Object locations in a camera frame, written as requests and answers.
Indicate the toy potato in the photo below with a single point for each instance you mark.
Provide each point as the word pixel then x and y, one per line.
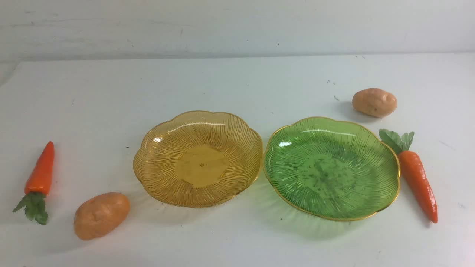
pixel 374 102
pixel 100 215

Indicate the toy carrot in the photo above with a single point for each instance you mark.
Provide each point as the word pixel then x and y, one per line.
pixel 38 187
pixel 412 170

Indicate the amber ribbed plastic plate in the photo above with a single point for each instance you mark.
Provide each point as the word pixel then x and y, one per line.
pixel 198 159

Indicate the green ribbed plastic plate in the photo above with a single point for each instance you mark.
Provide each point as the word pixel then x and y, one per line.
pixel 332 169

